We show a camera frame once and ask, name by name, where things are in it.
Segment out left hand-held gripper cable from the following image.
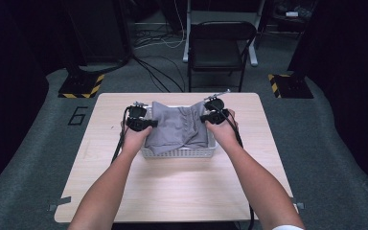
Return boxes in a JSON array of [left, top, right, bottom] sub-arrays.
[[110, 106, 131, 165]]

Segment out person's left hand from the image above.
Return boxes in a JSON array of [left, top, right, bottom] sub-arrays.
[[120, 122, 153, 154]]

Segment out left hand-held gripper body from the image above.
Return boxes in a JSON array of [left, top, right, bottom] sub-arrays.
[[126, 101, 150, 132]]

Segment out grey pants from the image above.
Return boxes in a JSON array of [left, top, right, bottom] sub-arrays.
[[145, 101, 210, 155]]

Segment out grey tape strip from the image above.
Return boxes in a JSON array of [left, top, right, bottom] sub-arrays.
[[46, 195, 73, 213], [289, 196, 307, 211]]

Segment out yellow-black striped stand base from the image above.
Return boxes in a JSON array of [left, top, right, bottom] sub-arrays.
[[266, 73, 314, 100], [57, 73, 106, 100]]

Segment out hand-held gripper cable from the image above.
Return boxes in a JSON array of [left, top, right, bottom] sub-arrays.
[[110, 106, 131, 165], [215, 109, 256, 230]]

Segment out black folding chair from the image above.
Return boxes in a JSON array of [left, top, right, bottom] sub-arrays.
[[187, 20, 259, 93], [182, 0, 266, 67]]

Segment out white sleeve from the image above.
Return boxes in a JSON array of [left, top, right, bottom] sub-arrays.
[[271, 224, 305, 230]]

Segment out right hand-held gripper cable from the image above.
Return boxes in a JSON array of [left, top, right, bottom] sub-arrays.
[[215, 109, 256, 230]]

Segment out person's right hand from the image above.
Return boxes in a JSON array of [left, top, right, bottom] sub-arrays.
[[205, 108, 242, 150]]

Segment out white floor cables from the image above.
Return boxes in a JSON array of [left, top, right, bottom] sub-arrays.
[[133, 0, 187, 50]]

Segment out black floor cables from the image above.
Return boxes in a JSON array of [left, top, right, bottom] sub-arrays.
[[129, 53, 187, 94]]

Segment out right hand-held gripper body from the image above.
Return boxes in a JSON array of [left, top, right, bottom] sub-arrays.
[[203, 88, 232, 126]]

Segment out white plastic basket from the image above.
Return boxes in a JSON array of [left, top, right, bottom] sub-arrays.
[[140, 104, 219, 159]]

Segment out black cabinet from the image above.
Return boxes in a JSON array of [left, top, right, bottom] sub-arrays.
[[61, 0, 132, 75]]

